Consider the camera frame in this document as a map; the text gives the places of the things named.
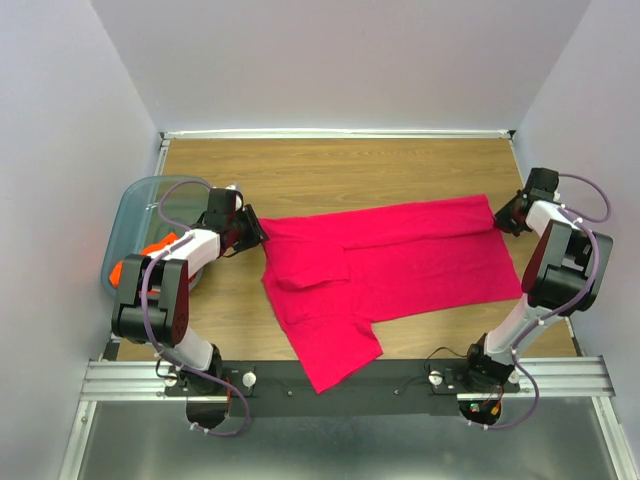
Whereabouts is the pink t-shirt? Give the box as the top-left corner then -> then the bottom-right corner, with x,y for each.
261,195 -> 521,392

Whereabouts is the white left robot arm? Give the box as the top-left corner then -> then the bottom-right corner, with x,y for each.
111,184 -> 268,395

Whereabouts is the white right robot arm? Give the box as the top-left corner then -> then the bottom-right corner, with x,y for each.
459,168 -> 613,392

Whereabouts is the clear plastic bin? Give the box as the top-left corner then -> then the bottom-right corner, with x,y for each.
100,175 -> 208,296

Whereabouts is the orange t-shirt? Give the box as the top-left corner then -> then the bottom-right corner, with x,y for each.
109,230 -> 181,291

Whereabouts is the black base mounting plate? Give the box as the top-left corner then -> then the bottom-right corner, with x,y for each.
158,358 -> 520,418

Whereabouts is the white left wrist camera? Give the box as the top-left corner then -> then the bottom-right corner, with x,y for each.
226,183 -> 244,211

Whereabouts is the aluminium front frame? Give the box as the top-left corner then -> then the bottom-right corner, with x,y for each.
60,357 -> 639,479

